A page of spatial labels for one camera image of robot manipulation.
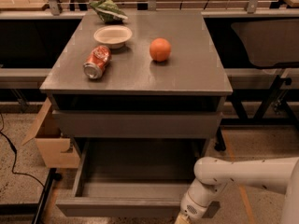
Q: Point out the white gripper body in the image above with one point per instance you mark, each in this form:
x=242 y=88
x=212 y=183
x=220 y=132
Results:
x=191 y=207

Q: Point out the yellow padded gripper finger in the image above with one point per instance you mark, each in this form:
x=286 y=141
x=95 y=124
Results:
x=182 y=219

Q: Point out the grey drawer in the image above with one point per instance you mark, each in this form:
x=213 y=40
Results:
x=198 y=125
x=132 y=178

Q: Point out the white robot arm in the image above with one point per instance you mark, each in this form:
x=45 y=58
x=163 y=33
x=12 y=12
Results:
x=212 y=175

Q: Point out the grey top drawer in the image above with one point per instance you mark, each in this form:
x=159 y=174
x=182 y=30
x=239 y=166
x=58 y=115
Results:
x=198 y=125

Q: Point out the grey drawer cabinet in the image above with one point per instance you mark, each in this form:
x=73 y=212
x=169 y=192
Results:
x=192 y=79

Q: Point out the brown cardboard box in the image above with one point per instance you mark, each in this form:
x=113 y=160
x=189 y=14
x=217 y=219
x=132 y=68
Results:
x=55 y=150

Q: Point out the orange fruit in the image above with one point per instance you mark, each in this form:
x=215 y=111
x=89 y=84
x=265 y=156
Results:
x=159 y=50

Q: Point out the red soda can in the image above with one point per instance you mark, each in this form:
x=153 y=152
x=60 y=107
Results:
x=96 y=63

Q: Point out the white paper bowl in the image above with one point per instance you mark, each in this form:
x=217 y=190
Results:
x=113 y=36

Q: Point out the green chip bag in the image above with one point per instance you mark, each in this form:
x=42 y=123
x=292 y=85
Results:
x=108 y=11

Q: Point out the black metal floor rail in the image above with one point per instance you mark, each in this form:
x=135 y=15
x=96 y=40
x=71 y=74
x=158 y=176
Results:
x=53 y=175

